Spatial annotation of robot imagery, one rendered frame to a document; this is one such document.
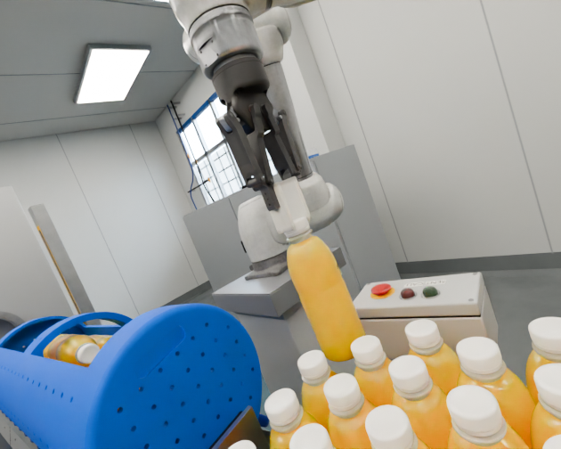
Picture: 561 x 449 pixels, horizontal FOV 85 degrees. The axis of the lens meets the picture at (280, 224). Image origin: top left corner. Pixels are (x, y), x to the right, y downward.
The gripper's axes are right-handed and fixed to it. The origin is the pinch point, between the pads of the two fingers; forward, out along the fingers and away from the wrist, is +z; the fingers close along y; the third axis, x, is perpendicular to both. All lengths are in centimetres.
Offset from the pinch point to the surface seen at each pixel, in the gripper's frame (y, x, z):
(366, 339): 3.0, 6.6, 20.1
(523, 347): -154, 5, 131
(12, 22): -84, -263, -208
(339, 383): 11.2, 6.4, 20.1
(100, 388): 26.0, -16.5, 11.9
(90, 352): 18, -49, 15
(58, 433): 29.9, -27.0, 17.2
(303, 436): 18.4, 5.9, 20.1
